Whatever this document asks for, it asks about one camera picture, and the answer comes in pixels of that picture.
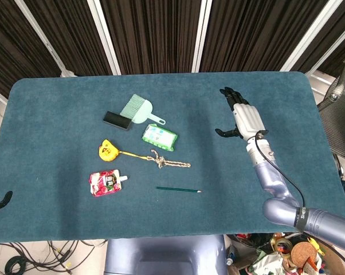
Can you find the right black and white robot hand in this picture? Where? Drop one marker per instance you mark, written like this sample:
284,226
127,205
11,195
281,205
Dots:
248,118

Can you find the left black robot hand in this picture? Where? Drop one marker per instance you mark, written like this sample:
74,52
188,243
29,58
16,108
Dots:
0,202

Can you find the yellow tape measure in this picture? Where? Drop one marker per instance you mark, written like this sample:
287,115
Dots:
107,151

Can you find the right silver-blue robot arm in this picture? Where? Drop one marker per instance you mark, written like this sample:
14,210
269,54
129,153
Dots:
275,186

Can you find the dark pleated screen panel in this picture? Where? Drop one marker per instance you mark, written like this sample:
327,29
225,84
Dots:
72,31
152,34
327,37
9,43
252,31

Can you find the green wet wipes pack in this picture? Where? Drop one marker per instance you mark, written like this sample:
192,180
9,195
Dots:
159,137

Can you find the grey mesh office chair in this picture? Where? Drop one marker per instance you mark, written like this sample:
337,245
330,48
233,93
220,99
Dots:
340,114

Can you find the dark green pencil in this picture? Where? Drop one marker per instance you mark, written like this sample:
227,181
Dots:
175,189

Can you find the red spouted drink pouch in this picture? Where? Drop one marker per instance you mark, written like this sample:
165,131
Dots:
105,183

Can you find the mint green hand brush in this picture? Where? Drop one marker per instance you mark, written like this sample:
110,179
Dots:
141,111

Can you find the blue-green table cloth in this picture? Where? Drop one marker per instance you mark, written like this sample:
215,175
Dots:
189,215

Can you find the black board eraser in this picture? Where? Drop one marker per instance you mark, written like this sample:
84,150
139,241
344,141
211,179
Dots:
116,120

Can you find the cardboard box of clutter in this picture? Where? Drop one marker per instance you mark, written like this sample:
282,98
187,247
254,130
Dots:
275,257

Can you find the round cork coaster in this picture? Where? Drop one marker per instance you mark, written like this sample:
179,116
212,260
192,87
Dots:
303,253

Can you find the silver-blue robot torso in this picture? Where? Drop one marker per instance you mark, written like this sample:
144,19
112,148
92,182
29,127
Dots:
164,255

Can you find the white screen frame post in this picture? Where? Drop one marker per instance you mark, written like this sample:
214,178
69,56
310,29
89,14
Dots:
201,34
333,48
310,34
103,37
43,37

